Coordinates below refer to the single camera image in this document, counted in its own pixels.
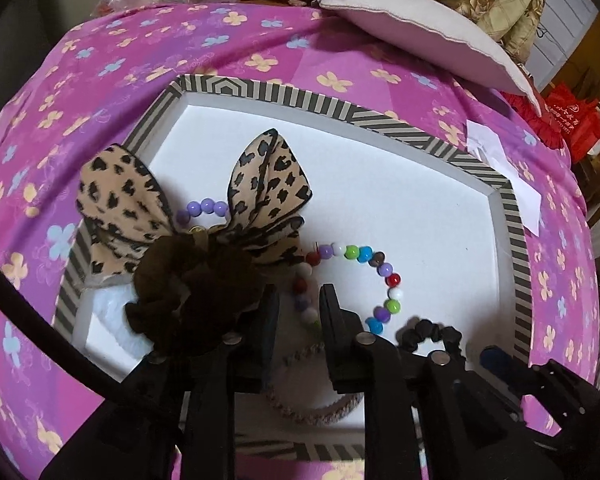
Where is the multicolour round bead bracelet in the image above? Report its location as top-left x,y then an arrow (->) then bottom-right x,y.
291,242 -> 403,336

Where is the black scrunchie hair tie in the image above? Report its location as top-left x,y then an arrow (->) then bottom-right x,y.
396,316 -> 464,359

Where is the leopard print bow scrunchie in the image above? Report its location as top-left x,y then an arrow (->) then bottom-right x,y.
76,129 -> 313,348

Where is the purple bead bracelet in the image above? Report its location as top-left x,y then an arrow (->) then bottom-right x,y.
175,198 -> 231,226

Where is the white fluffy hair accessory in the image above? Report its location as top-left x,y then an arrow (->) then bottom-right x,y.
86,282 -> 152,359

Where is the striped cardboard tray box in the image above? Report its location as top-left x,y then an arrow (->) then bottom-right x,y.
53,76 -> 531,460

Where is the white paper sheet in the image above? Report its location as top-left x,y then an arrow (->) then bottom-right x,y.
466,120 -> 542,236

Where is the pink floral bedsheet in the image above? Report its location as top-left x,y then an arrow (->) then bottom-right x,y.
0,1 -> 600,480

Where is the red fringed cloth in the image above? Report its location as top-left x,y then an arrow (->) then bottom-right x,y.
501,92 -> 565,150

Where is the red shopping bag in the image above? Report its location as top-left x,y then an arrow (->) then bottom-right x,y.
545,82 -> 600,164

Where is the white pink pillow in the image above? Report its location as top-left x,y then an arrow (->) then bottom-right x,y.
320,0 -> 542,115

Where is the black cable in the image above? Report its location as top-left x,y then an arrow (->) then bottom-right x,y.
0,249 -> 131,401

